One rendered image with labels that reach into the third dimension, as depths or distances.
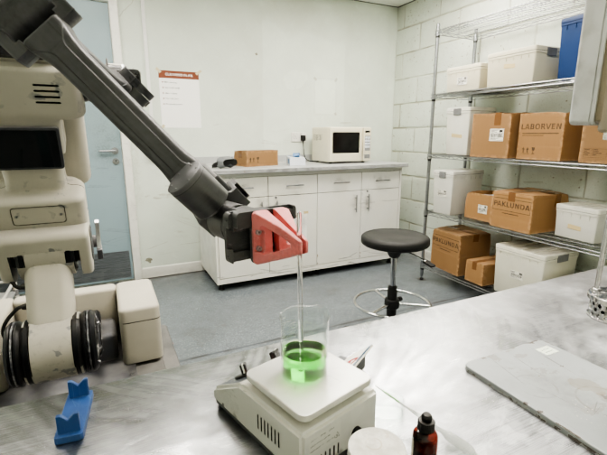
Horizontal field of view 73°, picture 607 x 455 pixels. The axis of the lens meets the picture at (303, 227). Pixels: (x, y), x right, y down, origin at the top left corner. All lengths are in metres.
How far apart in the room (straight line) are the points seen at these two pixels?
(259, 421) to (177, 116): 3.04
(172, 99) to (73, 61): 2.76
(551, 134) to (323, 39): 2.10
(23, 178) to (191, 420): 0.83
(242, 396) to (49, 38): 0.55
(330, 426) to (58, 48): 0.61
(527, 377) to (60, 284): 1.11
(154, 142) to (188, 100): 2.81
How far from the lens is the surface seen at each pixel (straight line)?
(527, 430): 0.68
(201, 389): 0.70
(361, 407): 0.56
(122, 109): 0.67
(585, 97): 0.67
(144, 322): 1.51
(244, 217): 0.50
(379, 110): 4.20
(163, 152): 0.66
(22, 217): 1.29
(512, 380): 0.76
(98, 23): 3.46
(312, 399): 0.51
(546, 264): 2.76
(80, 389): 0.73
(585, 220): 2.69
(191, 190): 0.55
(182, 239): 3.54
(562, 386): 0.78
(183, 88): 3.46
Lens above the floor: 1.14
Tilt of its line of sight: 13 degrees down
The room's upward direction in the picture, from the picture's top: straight up
